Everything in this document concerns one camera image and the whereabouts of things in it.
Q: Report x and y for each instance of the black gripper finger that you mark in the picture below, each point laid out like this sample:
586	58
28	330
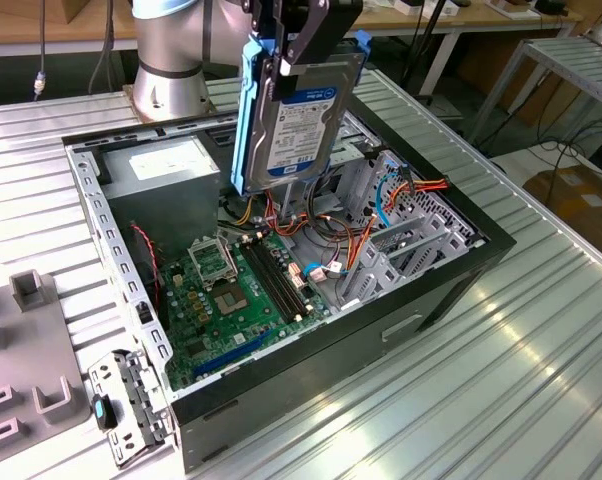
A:
287	82
257	15

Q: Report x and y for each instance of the hard disk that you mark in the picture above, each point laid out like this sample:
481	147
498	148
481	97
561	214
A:
301	130

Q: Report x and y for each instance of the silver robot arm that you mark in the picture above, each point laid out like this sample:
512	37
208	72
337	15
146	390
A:
166	50

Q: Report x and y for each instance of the grey disk bay cage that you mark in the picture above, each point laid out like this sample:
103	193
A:
368	265

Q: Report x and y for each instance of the black plastic housing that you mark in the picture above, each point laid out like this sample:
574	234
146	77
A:
218	137

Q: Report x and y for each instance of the grey optical drive cage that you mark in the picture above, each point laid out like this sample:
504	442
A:
353	145

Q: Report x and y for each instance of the grey power supply unit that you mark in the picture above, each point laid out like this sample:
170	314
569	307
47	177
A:
166	200

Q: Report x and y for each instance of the long wooden desk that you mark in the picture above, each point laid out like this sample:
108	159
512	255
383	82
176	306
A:
81	30

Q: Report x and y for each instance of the black RAM slot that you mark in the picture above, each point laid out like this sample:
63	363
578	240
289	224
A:
282	276
268	283

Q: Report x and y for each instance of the small cardboard box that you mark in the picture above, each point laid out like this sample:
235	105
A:
61	10

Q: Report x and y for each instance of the CPU socket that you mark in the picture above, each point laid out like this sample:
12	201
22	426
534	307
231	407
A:
229	300

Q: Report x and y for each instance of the metal slat side table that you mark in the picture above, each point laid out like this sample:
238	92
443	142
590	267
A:
571	62

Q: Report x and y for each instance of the black case fan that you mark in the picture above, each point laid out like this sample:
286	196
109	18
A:
143	280

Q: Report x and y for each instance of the green motherboard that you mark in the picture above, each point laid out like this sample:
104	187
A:
216	332

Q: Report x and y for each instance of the blue expansion slot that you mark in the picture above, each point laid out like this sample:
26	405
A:
233	352

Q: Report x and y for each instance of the large flat cardboard box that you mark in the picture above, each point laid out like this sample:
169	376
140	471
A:
581	200

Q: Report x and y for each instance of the black open PC case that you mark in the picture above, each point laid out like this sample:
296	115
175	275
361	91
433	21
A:
331	380

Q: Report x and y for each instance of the grey parts rack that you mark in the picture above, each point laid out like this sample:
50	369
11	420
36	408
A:
26	350

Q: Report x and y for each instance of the black clip with blue mark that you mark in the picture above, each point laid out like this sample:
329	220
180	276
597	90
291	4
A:
106	415

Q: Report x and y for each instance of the metal slot retainer bracket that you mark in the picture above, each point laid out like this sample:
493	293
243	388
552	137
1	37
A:
106	372

